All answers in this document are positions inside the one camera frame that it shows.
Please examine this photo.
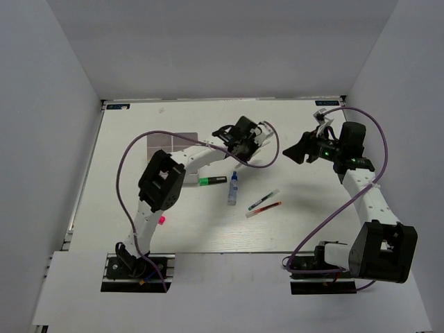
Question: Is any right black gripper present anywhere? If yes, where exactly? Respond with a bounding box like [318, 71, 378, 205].
[283, 125, 345, 164]

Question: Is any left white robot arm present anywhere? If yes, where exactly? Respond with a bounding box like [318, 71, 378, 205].
[115, 116, 273, 277]

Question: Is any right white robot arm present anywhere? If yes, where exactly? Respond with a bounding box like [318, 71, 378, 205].
[283, 121, 418, 283]

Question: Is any blue cap spray bottle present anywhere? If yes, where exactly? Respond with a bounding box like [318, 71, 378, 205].
[228, 171, 238, 206]

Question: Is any green ink pen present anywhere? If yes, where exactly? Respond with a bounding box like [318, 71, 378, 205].
[248, 189, 280, 211]

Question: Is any green highlighter marker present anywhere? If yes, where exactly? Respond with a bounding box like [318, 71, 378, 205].
[198, 176, 228, 186]

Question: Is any red ink pen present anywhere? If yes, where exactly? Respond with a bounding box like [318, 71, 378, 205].
[246, 201, 282, 219]

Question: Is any right blue corner sticker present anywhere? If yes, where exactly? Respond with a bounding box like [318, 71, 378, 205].
[315, 100, 340, 107]

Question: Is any blue corner sticker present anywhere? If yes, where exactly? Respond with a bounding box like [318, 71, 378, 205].
[106, 103, 130, 110]
[315, 100, 340, 107]

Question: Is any right white organizer tray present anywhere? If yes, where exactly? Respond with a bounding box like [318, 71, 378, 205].
[172, 132, 200, 187]

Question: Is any white organizer tray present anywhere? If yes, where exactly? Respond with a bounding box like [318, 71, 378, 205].
[172, 132, 200, 187]
[146, 134, 173, 162]

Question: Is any left white organizer tray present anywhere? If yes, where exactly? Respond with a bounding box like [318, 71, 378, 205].
[146, 134, 173, 162]

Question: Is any left blue corner sticker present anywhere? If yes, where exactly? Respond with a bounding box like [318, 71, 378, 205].
[106, 103, 130, 110]

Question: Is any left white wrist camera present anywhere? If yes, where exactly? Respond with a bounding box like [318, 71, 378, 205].
[254, 121, 274, 146]

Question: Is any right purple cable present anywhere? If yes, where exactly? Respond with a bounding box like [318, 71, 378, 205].
[286, 106, 389, 292]

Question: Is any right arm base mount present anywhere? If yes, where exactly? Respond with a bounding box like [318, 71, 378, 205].
[282, 241, 357, 296]

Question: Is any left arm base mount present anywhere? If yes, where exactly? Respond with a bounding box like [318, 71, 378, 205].
[101, 254, 175, 293]

